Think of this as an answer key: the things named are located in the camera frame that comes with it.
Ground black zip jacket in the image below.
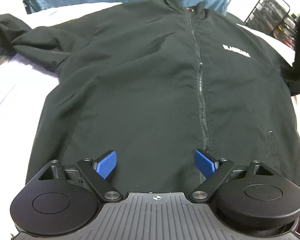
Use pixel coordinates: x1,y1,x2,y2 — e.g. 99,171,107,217
0,0,300,196

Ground purple floral bed sheet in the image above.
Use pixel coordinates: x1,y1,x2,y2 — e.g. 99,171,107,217
0,0,300,181

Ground black wire rack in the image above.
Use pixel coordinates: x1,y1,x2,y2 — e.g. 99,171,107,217
244,0,296,49

